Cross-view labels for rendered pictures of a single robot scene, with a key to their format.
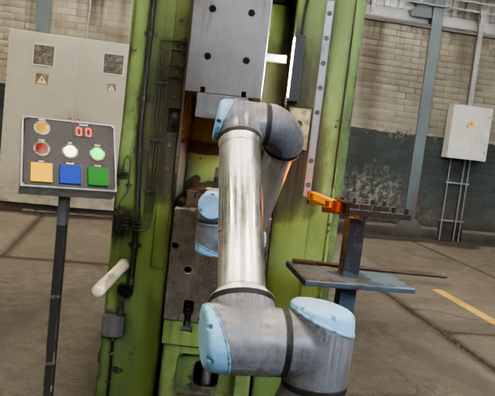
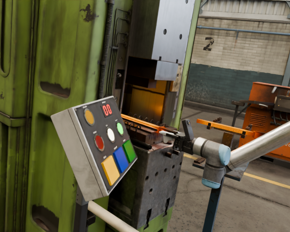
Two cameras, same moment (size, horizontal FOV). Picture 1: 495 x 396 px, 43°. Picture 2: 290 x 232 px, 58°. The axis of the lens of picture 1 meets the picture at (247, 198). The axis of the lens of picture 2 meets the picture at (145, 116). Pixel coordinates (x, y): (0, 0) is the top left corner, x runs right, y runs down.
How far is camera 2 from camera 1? 2.14 m
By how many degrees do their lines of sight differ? 53
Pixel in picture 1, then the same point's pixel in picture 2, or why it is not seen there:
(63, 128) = (97, 111)
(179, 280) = (146, 199)
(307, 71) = not seen: hidden behind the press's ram
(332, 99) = (187, 58)
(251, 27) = (185, 12)
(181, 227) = (151, 164)
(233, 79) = (174, 50)
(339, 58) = (192, 33)
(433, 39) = not seen: outside the picture
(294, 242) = not seen: hidden behind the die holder
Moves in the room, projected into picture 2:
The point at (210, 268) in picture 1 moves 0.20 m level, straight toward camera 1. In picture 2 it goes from (160, 183) to (192, 197)
